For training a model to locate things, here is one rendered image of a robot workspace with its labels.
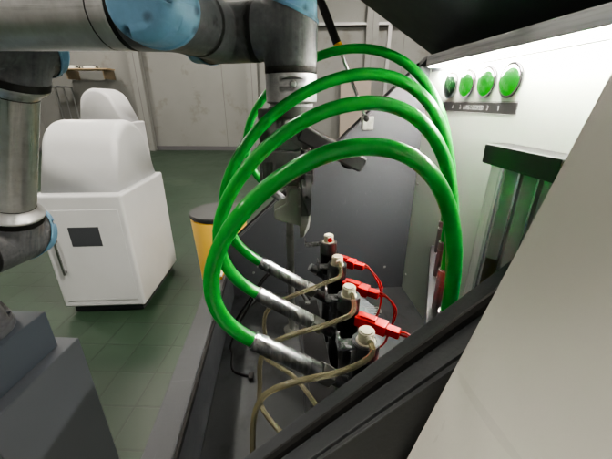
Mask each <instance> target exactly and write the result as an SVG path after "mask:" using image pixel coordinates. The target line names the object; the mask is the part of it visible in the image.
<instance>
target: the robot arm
mask: <svg viewBox="0 0 612 459"><path fill-rule="evenodd" d="M318 24H319V20H318V17H317V0H249V1H236V2H225V1H223V0H0V272H3V271H5V270H8V269H10V268H13V267H14V266H16V265H18V264H21V263H23V262H25V261H27V260H31V259H34V258H37V257H38V256H40V255H42V254H43V253H44V252H46V251H48V250H50V249H51V248H52V247H53V246H54V245H55V243H56V240H57V225H56V224H55V223H54V222H53V220H54V218H53V217H52V216H51V214H50V213H49V212H48V211H46V210H45V208H44V207H43V206H42V205H41V204H39V203H38V202H37V190H38V163H39V137H40V110H41V99H42V98H44V97H47V96H49V95H50V94H51V93H52V78H57V77H61V76H62V75H63V73H65V72H66V71H67V70H68V68H69V63H70V53H69V51H139V52H174V53H180V54H184V55H186V56H187V57H188V58H189V60H190V61H192V62H193V63H196V64H206V65H209V66H216V65H219V64H242V63H262V62H264V65H265V81H266V98H267V103H268V104H270V107H269V108H259V109H258V120H260V119H261V118H262V117H263V116H264V115H265V114H266V113H267V112H268V111H269V110H270V109H272V108H273V107H274V106H275V105H277V104H278V103H279V102H280V101H282V100H283V99H284V98H285V97H287V96H288V95H290V94H291V93H292V92H294V91H296V90H297V89H299V88H301V87H303V86H305V85H307V84H309V83H310V82H312V81H314V80H316V79H317V35H318ZM316 102H317V94H315V95H313V96H311V97H308V98H307V99H305V100H303V101H301V102H300V103H299V104H298V105H296V106H295V107H293V108H291V109H290V110H289V111H287V112H286V113H285V114H283V115H282V116H281V117H279V118H278V119H277V120H276V121H275V122H274V123H273V124H272V125H271V126H270V127H269V128H268V129H267V130H266V131H265V132H264V133H263V134H262V135H261V136H260V143H261V142H262V141H263V140H265V139H266V138H267V137H268V136H269V135H271V134H272V133H273V132H274V131H276V130H277V129H278V128H280V127H282V126H283V125H284V124H285V121H286V120H288V119H289V120H292V119H294V118H295V117H297V116H298V115H300V114H302V113H304V112H306V111H308V110H310V109H312V108H314V107H313V106H312V105H313V104H315V103H316ZM333 142H336V140H334V139H333V138H330V137H328V136H326V135H324V134H322V133H321V132H320V131H318V130H316V129H314V128H312V127H307V128H305V129H304V130H303V131H301V132H299V133H298V134H297V135H295V136H293V137H292V138H290V139H288V140H287V141H285V142H284V143H283V144H282V145H280V146H279V147H278V148H276V149H275V150H274V151H273V152H272V153H271V154H270V155H269V156H267V157H266V158H265V159H264V160H263V161H262V162H261V163H260V181H263V180H264V179H265V178H266V177H268V176H269V174H271V173H272V172H274V171H275V170H276V169H278V168H280V167H281V166H283V165H284V164H286V163H288V162H289V161H291V160H293V159H294V158H296V157H298V156H300V155H302V154H304V153H306V152H308V151H311V150H313V149H315V148H318V147H321V146H324V145H327V144H330V143H333ZM313 178H314V169H313V170H311V171H309V172H307V173H305V174H303V175H302V176H300V177H298V178H296V179H295V180H293V181H292V182H290V183H289V184H287V185H286V186H285V187H283V189H286V197H285V198H284V199H281V200H279V201H277V202H276V203H275V204H274V218H275V219H276V220H278V221H282V222H287V223H290V224H295V225H299V226H300V236H301V238H303V237H304V236H305V234H306V233H307V231H308V229H309V227H310V221H311V183H313ZM15 325H16V319H15V315H14V314H13V312H12V311H11V310H10V309H9V308H8V307H7V306H6V305H5V304H4V303H2V302H1V301H0V341H1V340H2V339H3V338H4V337H5V336H6V335H7V334H9V333H10V332H11V331H12V330H13V329H14V327H15Z"/></svg>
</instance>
